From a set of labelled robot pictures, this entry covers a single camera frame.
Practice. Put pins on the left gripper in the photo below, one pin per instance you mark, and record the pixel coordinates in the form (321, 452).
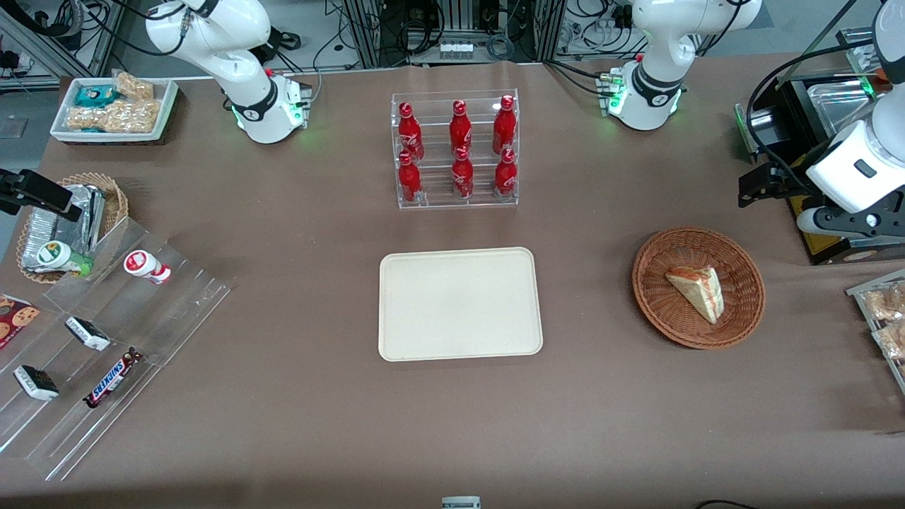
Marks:
(793, 185)

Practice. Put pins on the triangular sandwich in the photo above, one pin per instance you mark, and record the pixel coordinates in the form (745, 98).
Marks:
(700, 290)

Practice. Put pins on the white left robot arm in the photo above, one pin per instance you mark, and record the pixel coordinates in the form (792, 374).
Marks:
(657, 42)

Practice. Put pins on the light wicker basket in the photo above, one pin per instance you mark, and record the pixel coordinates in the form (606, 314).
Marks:
(117, 198)

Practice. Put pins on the clear bread tray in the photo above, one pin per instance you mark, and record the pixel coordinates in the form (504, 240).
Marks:
(859, 291)

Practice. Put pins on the white snack tray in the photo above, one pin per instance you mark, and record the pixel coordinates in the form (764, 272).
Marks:
(170, 93)

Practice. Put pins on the brown wicker basket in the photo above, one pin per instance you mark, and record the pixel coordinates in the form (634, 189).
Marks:
(664, 311)

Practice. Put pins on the metal rack tray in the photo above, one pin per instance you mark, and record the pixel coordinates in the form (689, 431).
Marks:
(855, 42)

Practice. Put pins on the beige plastic tray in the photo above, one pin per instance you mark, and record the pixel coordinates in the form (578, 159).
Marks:
(459, 304)

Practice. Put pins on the silver foil package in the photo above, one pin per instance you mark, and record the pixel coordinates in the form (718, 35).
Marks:
(88, 212)
(42, 237)

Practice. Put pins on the black fryer machine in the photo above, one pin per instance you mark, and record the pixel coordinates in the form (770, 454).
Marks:
(785, 138)

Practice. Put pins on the green white yogurt bottle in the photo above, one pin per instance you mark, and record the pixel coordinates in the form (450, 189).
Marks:
(60, 256)

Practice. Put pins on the large rice cracker pack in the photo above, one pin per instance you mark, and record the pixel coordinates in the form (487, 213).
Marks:
(113, 117)

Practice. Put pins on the teal snack packet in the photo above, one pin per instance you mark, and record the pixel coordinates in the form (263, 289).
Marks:
(95, 95)

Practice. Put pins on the steel fryer pan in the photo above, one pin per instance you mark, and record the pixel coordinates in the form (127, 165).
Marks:
(838, 95)

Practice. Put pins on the cookie packet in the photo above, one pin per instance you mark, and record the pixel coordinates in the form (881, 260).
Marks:
(14, 319)

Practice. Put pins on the red white yogurt bottle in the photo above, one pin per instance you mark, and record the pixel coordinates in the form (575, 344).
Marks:
(147, 267)

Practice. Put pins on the small rice cracker pack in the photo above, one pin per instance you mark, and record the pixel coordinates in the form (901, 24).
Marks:
(134, 86)

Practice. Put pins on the black white snack bar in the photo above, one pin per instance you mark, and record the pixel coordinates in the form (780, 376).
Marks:
(35, 382)
(88, 334)

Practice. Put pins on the wrapped bread pack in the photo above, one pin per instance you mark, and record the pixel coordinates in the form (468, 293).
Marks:
(893, 341)
(887, 304)

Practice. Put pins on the clear acrylic stepped shelf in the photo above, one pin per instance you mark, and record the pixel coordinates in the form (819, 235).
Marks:
(184, 304)

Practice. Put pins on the snickers bar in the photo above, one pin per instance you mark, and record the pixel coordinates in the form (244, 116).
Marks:
(112, 378)

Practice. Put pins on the red cola bottle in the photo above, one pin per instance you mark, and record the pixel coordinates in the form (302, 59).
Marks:
(505, 177)
(460, 131)
(504, 127)
(409, 134)
(409, 182)
(462, 178)

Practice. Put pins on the clear acrylic bottle rack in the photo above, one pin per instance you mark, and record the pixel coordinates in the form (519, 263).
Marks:
(438, 201)

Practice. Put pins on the white power strip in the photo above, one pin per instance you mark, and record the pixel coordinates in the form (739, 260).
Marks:
(458, 50)

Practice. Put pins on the aluminium equipment rack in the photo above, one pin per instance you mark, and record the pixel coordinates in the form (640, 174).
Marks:
(368, 35)

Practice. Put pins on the grey device at table edge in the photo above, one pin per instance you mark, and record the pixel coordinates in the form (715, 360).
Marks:
(461, 502)

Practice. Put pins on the aluminium frame bar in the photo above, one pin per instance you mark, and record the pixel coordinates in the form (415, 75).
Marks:
(71, 60)

